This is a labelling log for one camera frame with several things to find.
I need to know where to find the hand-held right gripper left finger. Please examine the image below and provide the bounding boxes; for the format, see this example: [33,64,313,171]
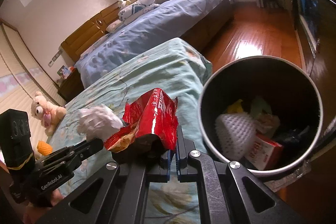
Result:
[34,152,174,224]

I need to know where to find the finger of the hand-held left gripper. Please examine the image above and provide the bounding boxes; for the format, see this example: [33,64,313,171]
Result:
[46,141,90,156]
[71,138,105,161]

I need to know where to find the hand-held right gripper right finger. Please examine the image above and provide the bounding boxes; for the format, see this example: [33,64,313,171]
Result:
[175,126,306,224]

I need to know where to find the white plastic bag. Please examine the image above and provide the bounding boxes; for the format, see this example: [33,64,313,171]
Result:
[77,105,124,140]

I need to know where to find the red snack bag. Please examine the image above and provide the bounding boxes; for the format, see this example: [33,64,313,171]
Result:
[104,88,179,153]

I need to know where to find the black trash bin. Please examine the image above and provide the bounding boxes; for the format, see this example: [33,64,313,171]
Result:
[198,55,324,182]

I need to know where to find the person's left hand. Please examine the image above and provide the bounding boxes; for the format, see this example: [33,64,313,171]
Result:
[49,190,65,206]

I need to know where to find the orange foam fruit net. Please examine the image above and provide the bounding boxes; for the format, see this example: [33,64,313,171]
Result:
[36,140,51,157]

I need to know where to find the cream teddy bear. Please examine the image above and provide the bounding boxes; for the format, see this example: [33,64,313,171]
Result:
[31,91,67,136]

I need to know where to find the white foam fruit net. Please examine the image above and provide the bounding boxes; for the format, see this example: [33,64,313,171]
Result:
[215,112,257,159]

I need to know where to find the dark wooden nightstand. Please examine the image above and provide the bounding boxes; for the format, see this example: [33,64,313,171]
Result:
[57,68,84,103]

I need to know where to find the items on nightstand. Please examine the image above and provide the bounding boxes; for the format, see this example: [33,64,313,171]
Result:
[56,65,76,80]

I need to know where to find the yellow crumpled wrapper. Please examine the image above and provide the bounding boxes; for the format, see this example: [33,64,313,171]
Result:
[226,99,244,114]

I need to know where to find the red cardboard box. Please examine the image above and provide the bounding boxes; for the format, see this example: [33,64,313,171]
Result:
[244,134,284,171]

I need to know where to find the teal floral blanket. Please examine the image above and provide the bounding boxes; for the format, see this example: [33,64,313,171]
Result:
[49,38,213,224]

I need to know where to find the beige crumpled wrapper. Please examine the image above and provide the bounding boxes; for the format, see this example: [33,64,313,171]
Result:
[256,114,281,134]

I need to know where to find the white sliding wardrobe door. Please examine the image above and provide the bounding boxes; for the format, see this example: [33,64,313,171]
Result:
[0,18,66,119]

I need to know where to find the wooden headboard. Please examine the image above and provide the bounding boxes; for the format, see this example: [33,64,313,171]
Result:
[61,0,129,62]

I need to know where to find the dark blue wrapper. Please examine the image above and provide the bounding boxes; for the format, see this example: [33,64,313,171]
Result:
[274,126,311,147]

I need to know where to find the silver foil mat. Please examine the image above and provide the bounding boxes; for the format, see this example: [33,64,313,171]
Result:
[262,161,311,191]

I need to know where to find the white pillow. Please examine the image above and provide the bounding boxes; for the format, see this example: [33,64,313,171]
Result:
[106,20,126,34]

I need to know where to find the bed with blue sheet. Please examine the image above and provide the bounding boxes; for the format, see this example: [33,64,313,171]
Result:
[75,0,234,88]

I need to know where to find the white blue printed bolster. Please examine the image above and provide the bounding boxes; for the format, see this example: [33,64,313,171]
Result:
[118,0,155,20]

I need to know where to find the black framed blue screen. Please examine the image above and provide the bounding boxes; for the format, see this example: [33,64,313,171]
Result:
[294,0,322,56]

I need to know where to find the wall switch panel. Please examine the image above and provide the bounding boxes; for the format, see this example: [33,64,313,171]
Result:
[48,51,62,67]

